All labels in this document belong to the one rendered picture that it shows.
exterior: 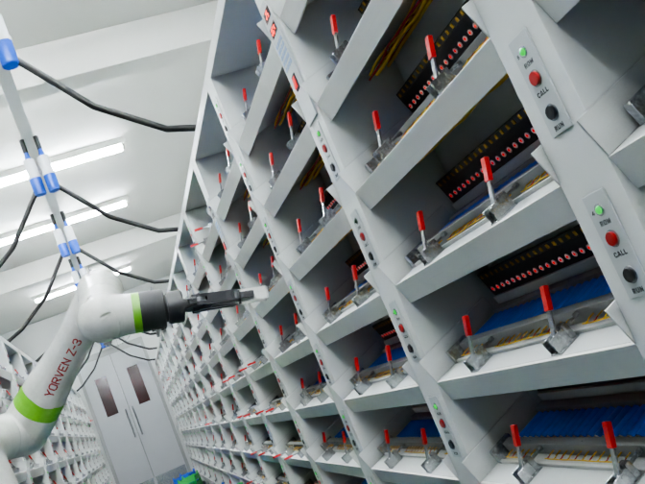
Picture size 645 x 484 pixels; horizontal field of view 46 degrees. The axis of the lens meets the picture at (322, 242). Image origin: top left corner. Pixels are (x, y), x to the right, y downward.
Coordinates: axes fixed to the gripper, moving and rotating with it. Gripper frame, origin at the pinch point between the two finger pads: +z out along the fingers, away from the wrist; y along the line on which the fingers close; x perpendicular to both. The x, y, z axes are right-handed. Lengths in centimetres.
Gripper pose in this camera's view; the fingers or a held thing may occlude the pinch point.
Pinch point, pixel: (252, 295)
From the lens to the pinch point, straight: 179.2
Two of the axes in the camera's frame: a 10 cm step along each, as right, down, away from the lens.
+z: 9.6, -1.3, 2.6
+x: -1.9, -9.6, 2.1
